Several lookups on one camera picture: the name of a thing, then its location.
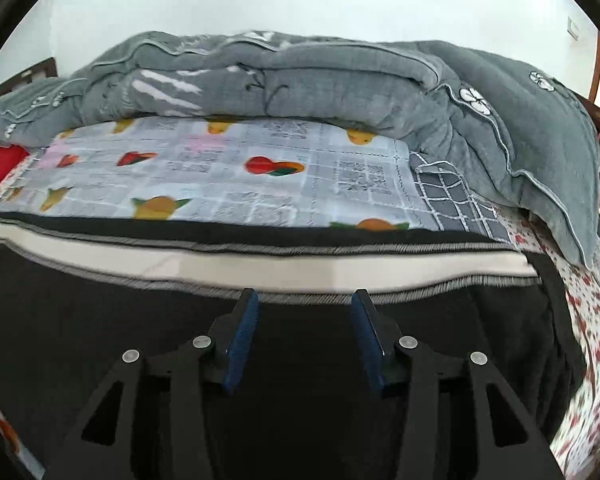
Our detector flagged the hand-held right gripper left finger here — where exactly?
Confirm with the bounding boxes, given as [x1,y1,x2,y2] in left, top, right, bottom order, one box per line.
[42,287,261,480]

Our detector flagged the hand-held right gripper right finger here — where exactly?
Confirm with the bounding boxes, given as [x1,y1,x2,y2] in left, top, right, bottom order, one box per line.
[350,288,567,480]

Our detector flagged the black pants with white stripe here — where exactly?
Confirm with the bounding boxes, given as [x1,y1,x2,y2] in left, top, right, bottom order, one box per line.
[0,207,588,480]

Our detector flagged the fruit-print lace cover cloth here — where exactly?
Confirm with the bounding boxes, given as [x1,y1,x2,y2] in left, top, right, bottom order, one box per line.
[0,115,513,480]

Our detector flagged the grey flower-print quilt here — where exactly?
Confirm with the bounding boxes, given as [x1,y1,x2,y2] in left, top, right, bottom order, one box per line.
[0,30,600,271]

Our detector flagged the slatted wooden bed board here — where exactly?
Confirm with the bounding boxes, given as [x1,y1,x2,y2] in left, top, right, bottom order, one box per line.
[0,57,61,111]

